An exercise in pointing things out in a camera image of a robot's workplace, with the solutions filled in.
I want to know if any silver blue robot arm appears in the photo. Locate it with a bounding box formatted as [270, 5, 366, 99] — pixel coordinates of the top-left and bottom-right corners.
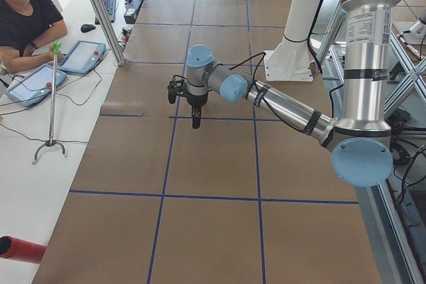
[183, 0, 400, 187]

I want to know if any teach pendant tablet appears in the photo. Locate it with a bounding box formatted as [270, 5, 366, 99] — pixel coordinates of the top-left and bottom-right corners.
[59, 40, 106, 74]
[5, 64, 53, 107]

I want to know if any person in black shirt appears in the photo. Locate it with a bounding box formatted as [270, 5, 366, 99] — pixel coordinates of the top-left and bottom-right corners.
[1, 0, 67, 73]

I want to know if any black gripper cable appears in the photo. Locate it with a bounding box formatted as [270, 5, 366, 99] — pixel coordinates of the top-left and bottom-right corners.
[229, 51, 333, 132]

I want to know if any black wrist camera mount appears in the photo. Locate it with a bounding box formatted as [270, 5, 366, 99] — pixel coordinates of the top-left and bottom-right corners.
[167, 76, 186, 104]

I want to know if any white pillar with base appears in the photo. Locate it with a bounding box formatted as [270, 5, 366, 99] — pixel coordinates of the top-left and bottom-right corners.
[265, 0, 321, 82]

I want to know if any aluminium frame post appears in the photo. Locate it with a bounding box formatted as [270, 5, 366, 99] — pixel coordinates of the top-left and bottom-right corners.
[89, 0, 125, 66]

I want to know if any green handled reacher grabber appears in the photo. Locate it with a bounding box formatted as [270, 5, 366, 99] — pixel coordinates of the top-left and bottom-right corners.
[31, 42, 65, 165]

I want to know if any black computer mouse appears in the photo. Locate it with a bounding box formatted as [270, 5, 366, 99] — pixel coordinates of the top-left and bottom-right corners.
[80, 23, 96, 33]

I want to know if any far teach pendant tablet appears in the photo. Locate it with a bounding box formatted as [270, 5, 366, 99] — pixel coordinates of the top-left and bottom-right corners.
[59, 40, 106, 74]

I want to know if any near teach pendant tablet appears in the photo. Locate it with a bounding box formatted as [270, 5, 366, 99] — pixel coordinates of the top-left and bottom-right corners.
[5, 64, 53, 107]

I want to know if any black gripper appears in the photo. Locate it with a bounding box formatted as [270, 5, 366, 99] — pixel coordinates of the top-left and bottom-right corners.
[186, 92, 208, 128]

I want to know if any aluminium side frame rail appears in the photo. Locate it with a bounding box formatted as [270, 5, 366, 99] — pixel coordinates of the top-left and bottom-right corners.
[319, 0, 426, 284]

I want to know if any red cylinder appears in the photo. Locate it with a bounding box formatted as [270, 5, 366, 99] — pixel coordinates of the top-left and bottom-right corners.
[1, 235, 47, 264]

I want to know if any black keyboard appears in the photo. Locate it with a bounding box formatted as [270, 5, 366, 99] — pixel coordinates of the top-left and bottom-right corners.
[102, 0, 116, 23]

